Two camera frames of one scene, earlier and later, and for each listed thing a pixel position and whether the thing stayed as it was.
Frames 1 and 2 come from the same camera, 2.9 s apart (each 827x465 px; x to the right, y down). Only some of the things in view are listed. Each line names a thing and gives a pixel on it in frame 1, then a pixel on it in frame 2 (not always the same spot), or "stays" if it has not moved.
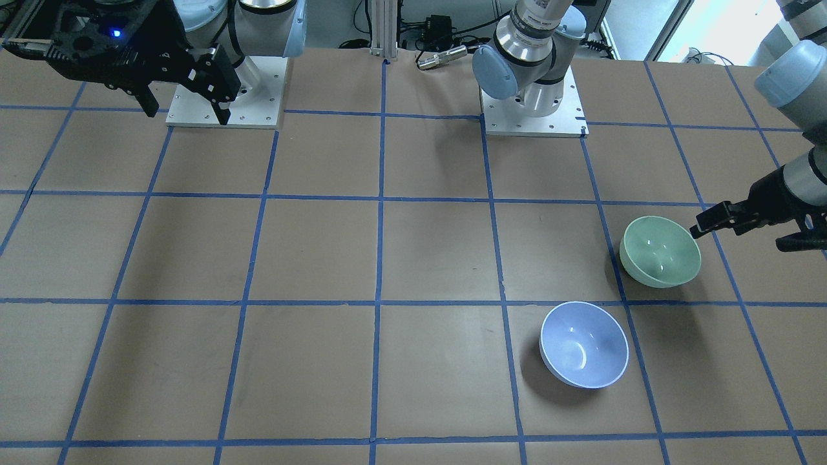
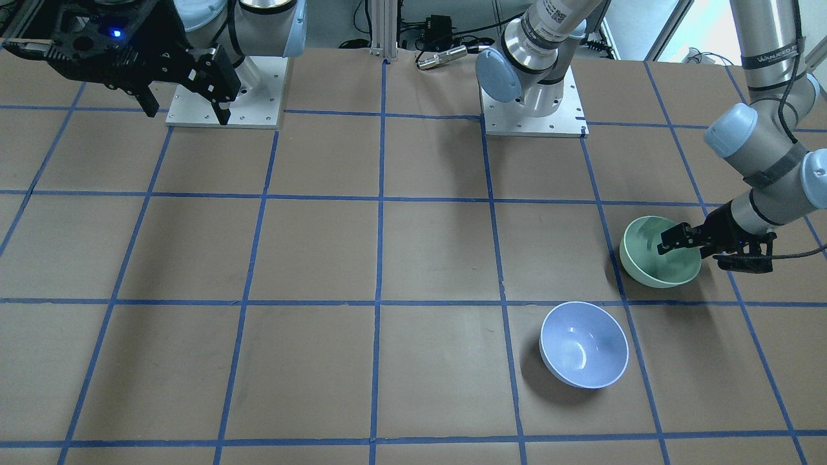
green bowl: (659, 252) stays
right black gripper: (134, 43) stays
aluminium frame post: (384, 29) stays
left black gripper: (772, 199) → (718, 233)
